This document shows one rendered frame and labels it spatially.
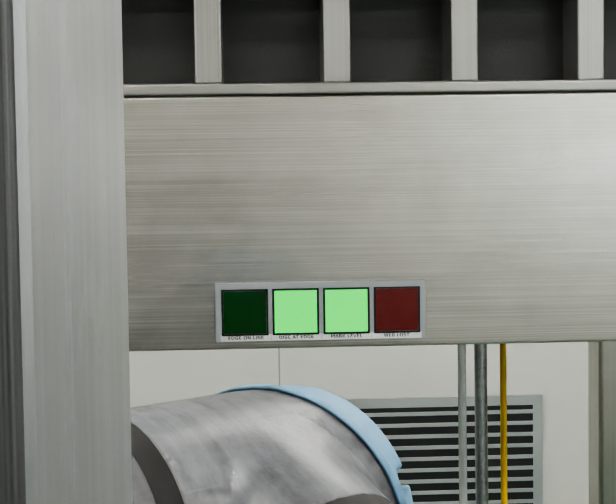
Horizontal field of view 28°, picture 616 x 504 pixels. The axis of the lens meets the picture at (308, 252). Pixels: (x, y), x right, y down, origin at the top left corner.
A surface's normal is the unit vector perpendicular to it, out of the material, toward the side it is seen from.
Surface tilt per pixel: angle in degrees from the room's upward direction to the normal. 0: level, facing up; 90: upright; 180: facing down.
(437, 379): 90
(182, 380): 90
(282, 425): 28
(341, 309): 90
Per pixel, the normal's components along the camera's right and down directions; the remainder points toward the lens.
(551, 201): 0.05, 0.05
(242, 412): 0.24, -0.92
